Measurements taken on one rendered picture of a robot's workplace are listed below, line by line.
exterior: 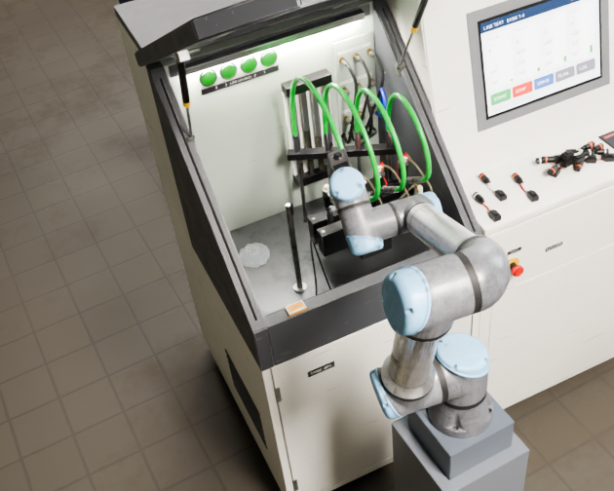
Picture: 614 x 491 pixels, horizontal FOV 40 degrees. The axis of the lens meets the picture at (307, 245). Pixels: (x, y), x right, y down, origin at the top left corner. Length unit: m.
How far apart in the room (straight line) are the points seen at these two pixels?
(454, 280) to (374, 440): 1.40
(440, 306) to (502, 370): 1.46
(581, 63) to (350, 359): 1.10
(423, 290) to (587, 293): 1.49
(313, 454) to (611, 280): 1.12
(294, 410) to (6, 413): 1.40
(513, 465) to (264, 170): 1.12
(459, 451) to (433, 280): 0.63
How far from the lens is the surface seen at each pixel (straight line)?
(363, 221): 1.83
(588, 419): 3.21
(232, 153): 2.50
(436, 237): 1.69
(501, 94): 2.52
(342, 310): 2.27
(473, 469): 2.09
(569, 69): 2.64
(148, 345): 3.53
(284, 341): 2.25
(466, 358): 1.87
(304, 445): 2.64
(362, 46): 2.51
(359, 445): 2.79
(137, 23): 2.42
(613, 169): 2.63
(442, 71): 2.39
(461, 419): 1.98
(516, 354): 2.88
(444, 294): 1.46
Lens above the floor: 2.57
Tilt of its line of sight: 43 degrees down
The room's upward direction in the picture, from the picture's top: 7 degrees counter-clockwise
